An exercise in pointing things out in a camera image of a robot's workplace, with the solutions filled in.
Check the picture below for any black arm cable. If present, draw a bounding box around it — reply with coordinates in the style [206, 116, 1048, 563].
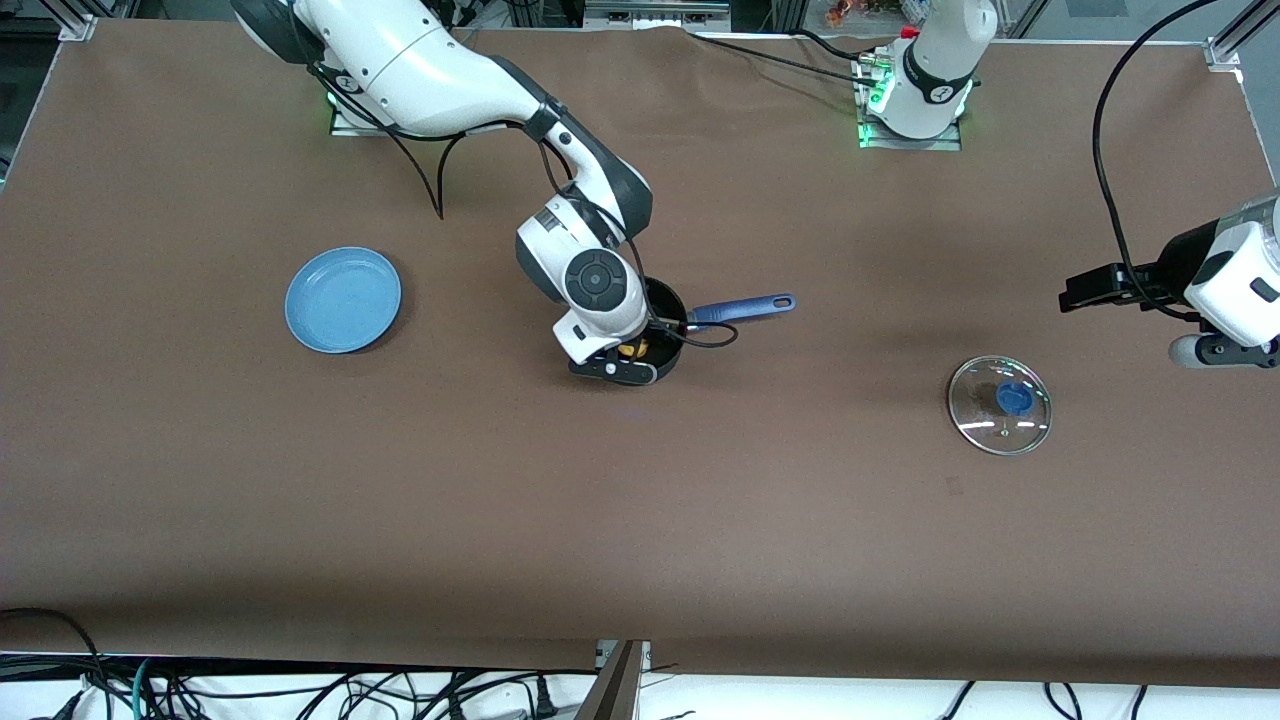
[310, 60, 741, 349]
[1092, 0, 1219, 321]

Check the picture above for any glass lid with blue knob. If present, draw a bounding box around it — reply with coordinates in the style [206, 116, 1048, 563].
[947, 355, 1053, 458]

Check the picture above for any short black table cable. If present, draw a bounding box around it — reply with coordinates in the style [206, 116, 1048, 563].
[790, 28, 871, 61]

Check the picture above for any brown table cover cloth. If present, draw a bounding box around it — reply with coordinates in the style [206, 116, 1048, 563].
[0, 18, 1280, 691]

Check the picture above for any colourful toy pile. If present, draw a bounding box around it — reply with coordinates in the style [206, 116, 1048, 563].
[825, 0, 926, 26]

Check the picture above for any black power plug cable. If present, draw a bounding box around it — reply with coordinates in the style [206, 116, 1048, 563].
[440, 675, 557, 719]

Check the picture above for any long black table cable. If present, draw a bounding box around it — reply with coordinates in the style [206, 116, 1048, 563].
[685, 30, 881, 83]

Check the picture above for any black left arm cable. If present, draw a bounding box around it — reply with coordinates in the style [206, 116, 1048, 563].
[1092, 0, 1219, 321]

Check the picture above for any black pot with blue handle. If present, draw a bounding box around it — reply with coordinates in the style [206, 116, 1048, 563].
[590, 276, 798, 387]

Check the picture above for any grey metal rack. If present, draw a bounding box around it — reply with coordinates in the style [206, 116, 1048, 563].
[585, 0, 731, 31]

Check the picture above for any blue plate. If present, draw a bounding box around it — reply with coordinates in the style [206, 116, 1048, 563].
[285, 246, 403, 355]

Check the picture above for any black looped floor cable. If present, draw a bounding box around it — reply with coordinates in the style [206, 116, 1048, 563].
[0, 607, 106, 720]

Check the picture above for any aluminium frame corner post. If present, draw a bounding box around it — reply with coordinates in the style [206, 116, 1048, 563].
[40, 0, 98, 41]
[1205, 0, 1280, 71]

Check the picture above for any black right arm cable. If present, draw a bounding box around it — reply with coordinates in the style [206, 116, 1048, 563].
[310, 60, 741, 349]

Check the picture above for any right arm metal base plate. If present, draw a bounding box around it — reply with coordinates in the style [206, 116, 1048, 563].
[330, 95, 386, 137]

